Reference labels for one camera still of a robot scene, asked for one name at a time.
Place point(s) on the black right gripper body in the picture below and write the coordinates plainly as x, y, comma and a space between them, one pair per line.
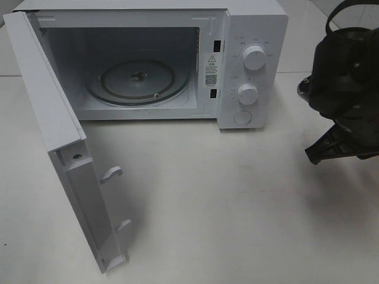
359, 126

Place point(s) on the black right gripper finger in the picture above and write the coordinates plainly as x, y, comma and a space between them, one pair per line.
331, 145

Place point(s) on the round white door button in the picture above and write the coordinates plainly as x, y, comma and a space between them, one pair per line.
242, 117

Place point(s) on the white dial knob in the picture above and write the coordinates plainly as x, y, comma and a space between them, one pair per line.
254, 56
247, 94

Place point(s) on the white microwave door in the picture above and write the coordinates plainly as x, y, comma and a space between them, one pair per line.
65, 140

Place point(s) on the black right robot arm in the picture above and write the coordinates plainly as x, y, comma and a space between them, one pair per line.
343, 87

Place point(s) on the white microwave oven body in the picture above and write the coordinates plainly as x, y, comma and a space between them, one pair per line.
84, 37

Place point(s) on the white warning label sticker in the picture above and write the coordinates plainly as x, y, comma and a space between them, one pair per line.
211, 69

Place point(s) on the glass microwave turntable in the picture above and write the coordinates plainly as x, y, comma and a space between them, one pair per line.
138, 82

